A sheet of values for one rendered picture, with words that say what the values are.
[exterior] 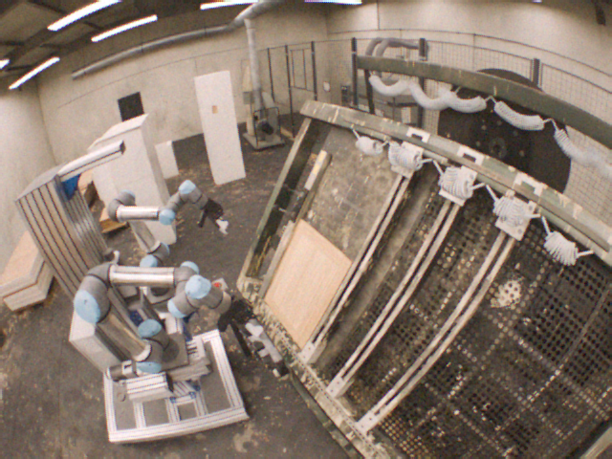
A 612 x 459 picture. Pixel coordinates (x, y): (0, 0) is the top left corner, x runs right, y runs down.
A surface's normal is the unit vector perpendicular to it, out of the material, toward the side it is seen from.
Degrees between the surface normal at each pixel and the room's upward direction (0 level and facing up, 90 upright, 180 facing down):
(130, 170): 90
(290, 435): 0
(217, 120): 90
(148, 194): 90
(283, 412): 0
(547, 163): 90
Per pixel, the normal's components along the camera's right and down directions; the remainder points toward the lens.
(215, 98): 0.42, 0.52
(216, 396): -0.07, -0.80
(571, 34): -0.91, 0.29
